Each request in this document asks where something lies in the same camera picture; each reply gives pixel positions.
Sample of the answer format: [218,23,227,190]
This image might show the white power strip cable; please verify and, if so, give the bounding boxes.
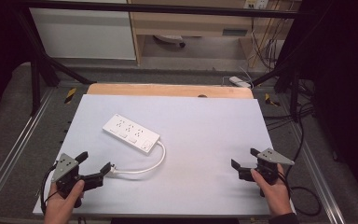
[115,140,167,175]

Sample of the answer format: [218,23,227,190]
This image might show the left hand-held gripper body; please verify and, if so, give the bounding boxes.
[51,152,85,200]

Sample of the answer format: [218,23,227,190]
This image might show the white wall socket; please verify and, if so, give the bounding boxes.
[242,0,270,10]

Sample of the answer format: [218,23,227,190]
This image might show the white floor power strip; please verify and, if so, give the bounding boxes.
[228,76,253,90]

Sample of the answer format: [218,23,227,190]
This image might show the white chair base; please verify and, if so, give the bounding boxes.
[153,34,187,49]

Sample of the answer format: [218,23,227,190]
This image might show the person's left hand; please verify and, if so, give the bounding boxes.
[43,179,86,224]

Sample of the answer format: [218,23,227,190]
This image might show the dark curtain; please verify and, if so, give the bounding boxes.
[0,0,34,122]
[292,0,358,203]

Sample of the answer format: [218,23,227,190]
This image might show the bundle of hanging cables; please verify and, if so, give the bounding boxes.
[249,7,290,71]

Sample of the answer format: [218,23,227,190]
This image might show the person's right hand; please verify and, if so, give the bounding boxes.
[250,163,294,217]

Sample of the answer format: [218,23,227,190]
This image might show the white cabinet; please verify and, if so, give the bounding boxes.
[29,0,137,61]

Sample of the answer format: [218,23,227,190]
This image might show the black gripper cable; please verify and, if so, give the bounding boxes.
[276,102,323,217]
[39,161,60,217]

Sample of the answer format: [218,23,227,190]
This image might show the wooden desk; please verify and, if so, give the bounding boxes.
[127,0,303,68]

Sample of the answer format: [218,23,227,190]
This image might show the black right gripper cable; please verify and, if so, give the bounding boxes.
[276,102,323,217]

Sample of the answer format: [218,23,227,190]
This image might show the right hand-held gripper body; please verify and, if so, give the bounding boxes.
[254,147,296,186]

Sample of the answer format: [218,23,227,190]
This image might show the black metal frame bar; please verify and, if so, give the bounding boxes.
[12,0,304,20]

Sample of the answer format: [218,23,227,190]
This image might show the white table mat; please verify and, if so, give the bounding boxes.
[32,93,296,217]

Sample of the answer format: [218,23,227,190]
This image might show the aluminium floor rail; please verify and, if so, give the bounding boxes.
[278,92,347,224]
[0,87,57,213]

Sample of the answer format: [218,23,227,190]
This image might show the black metal stand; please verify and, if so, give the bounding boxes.
[251,18,316,123]
[12,6,98,117]

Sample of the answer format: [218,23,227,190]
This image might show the wooden table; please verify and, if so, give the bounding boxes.
[86,82,255,100]

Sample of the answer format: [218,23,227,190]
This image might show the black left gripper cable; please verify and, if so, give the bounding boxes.
[39,161,60,217]

